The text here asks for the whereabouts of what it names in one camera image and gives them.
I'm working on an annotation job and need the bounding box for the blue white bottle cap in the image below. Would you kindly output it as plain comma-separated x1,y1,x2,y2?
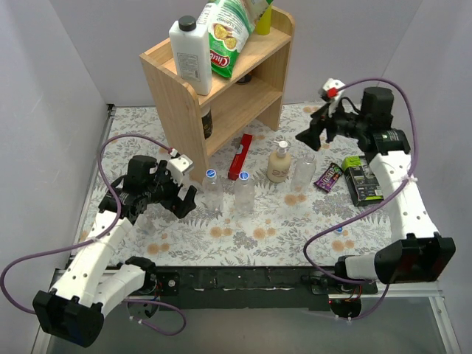
206,169,217,178

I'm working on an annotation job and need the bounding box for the clear plastic bottle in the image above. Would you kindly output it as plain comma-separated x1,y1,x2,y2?
235,174,255,217
291,152,316,193
202,172,224,214

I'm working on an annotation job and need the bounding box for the clear plastic bottle front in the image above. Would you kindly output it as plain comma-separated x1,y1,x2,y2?
235,174,255,217

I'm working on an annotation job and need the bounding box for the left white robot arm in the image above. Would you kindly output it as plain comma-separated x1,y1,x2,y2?
32,153,197,347

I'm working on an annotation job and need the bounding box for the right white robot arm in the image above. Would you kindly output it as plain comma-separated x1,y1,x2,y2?
296,80,456,294

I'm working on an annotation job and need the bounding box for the beige lotion bottle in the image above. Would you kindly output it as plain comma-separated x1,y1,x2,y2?
266,140,291,183

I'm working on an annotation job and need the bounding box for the dark bottle in shelf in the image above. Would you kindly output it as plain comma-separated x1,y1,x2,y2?
201,105,213,139

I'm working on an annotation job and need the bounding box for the yellow bottle on shelf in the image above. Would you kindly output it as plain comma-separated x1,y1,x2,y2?
255,4,272,35

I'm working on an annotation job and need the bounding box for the white bottle black cap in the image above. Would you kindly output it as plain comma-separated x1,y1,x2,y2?
169,15,212,96

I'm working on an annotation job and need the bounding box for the small clear glass cup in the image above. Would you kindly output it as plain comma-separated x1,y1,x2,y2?
136,215,156,236

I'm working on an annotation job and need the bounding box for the purple candy bar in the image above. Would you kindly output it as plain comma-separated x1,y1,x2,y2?
313,163,343,192

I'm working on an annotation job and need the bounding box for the wooden shelf unit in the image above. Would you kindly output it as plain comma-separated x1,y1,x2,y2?
140,7,295,182

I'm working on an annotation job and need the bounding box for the red box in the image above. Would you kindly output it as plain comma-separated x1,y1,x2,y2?
228,133,253,181

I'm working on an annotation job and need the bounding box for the black green box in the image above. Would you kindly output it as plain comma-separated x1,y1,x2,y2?
341,156,384,207

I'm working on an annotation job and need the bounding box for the floral table mat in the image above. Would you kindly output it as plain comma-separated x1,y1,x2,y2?
72,103,416,267

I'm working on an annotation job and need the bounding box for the black base bar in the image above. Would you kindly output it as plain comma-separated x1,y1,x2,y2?
132,266,378,311

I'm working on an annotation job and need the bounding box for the green chips bag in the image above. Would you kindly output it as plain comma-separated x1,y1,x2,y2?
197,0,272,78

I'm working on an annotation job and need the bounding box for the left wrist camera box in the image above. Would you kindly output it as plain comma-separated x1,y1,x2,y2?
167,155,194,183

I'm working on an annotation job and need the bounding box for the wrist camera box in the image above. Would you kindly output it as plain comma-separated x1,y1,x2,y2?
167,155,194,183
319,78,345,117

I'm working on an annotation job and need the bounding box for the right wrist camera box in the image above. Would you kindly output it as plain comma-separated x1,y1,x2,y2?
319,78,345,117

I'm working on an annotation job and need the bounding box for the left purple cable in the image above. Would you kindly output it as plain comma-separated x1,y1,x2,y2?
0,134,180,314

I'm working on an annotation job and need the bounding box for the purple cable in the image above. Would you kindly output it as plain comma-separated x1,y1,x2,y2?
0,134,180,314
302,77,420,320

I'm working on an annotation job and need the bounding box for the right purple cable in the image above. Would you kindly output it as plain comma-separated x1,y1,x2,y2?
302,77,420,320

